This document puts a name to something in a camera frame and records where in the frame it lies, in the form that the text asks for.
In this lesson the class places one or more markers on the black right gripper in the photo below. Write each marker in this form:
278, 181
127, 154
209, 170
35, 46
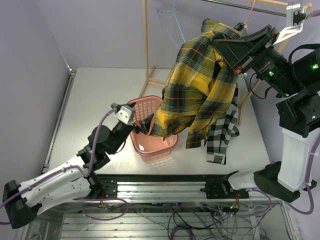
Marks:
249, 58

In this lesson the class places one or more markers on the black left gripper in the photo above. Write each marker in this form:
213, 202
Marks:
135, 126

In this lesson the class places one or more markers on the yellow plaid shirt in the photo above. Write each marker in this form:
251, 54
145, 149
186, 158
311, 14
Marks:
199, 88

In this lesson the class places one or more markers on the black white checkered shirt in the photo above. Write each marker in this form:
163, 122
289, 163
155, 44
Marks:
221, 132

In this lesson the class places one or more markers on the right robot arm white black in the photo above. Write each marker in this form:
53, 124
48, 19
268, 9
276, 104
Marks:
297, 84

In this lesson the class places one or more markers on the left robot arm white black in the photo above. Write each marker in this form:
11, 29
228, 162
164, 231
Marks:
74, 179

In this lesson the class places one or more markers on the pink plastic laundry basket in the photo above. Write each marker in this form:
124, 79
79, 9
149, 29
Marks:
150, 148

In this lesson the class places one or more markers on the wooden clothes rack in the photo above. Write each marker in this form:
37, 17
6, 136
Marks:
149, 80

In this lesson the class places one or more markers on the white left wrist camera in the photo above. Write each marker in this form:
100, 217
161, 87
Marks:
125, 114

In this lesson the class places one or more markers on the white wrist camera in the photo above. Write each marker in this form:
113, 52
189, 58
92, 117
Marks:
296, 14
125, 114

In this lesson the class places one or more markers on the pink wire hanger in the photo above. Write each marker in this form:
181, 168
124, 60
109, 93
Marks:
250, 13

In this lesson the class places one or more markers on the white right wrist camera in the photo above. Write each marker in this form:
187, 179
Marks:
296, 14

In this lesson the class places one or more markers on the aluminium rail base frame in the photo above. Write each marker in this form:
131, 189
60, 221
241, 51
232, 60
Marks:
178, 176

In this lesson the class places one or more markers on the blue wire hanger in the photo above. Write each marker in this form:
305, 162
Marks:
171, 24

